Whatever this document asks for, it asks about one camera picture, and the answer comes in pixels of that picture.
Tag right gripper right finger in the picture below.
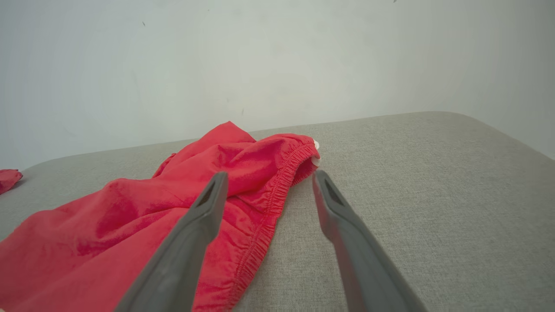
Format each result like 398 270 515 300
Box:
312 169 428 312

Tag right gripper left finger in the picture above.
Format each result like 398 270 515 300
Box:
114 172 229 312

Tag red shorts with white panels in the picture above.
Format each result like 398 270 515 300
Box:
0 121 321 312

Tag red number 23 basketball jersey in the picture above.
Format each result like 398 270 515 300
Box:
0 169 23 195

